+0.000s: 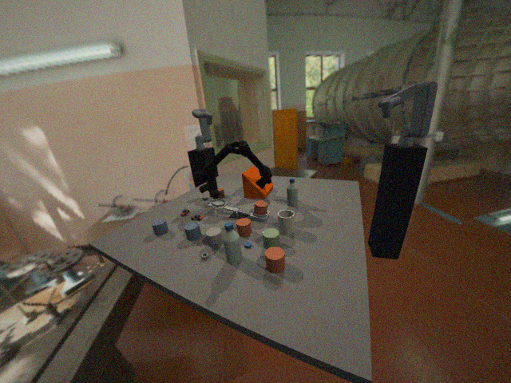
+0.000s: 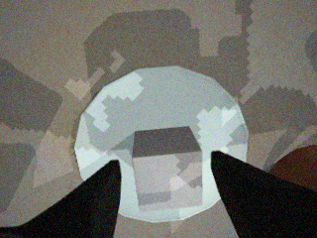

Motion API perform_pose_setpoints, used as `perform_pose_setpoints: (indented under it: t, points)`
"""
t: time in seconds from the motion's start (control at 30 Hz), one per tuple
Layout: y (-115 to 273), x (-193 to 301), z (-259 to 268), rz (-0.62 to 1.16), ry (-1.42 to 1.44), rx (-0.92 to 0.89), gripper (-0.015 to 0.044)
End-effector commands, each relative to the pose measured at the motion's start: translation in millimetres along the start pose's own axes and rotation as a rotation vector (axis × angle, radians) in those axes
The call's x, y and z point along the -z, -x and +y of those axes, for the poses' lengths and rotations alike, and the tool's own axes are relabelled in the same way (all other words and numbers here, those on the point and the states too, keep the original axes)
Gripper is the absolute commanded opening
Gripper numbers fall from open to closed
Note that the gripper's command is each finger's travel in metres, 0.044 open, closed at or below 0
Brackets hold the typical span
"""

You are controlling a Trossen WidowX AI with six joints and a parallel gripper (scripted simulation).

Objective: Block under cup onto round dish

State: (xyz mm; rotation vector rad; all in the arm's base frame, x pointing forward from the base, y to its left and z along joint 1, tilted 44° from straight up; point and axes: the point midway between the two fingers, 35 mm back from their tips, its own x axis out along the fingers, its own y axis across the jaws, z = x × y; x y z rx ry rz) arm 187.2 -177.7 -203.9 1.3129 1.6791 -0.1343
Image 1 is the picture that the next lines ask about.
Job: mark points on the green cylinder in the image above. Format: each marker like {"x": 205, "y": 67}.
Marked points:
{"x": 271, "y": 238}

